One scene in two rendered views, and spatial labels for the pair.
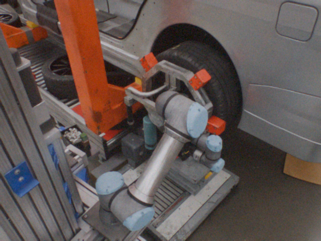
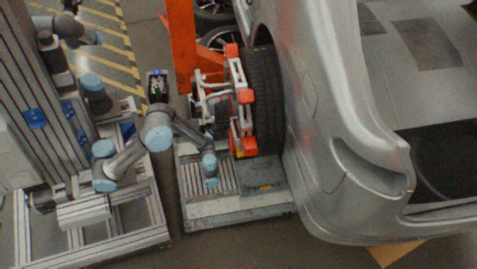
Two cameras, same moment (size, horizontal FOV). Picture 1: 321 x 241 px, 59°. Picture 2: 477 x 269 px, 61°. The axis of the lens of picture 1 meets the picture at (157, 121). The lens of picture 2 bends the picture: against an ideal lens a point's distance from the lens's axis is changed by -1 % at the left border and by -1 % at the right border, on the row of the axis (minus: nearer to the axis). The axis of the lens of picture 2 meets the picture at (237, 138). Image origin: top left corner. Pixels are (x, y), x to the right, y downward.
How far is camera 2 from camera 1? 1.24 m
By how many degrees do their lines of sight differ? 25
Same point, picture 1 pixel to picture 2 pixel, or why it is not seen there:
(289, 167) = not seen: hidden behind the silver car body
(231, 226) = (255, 245)
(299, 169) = not seen: hidden behind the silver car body
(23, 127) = (38, 88)
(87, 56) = (175, 22)
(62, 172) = (81, 123)
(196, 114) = (152, 135)
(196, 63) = (253, 79)
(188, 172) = (245, 174)
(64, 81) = (198, 17)
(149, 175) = (117, 159)
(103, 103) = (188, 67)
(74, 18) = not seen: outside the picture
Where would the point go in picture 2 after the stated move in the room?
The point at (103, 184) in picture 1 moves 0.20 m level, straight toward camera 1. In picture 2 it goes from (96, 147) to (77, 180)
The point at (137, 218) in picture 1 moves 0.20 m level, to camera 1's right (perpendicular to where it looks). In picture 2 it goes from (96, 183) to (129, 203)
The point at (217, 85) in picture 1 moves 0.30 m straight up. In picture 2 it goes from (262, 110) to (267, 68)
